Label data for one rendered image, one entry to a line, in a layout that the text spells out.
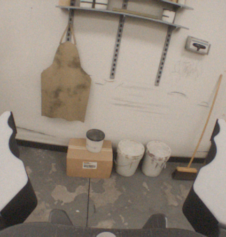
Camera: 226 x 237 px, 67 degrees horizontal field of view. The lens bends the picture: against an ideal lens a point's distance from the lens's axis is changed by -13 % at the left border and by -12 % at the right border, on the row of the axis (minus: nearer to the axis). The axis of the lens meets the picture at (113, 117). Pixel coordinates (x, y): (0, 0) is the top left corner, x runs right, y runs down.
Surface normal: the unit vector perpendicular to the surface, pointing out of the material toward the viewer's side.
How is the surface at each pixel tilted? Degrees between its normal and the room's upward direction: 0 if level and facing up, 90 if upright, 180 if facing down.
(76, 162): 90
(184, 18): 90
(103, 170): 91
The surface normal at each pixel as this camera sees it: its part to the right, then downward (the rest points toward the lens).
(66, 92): -0.45, 0.38
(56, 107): 0.32, 0.53
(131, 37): 0.04, 0.52
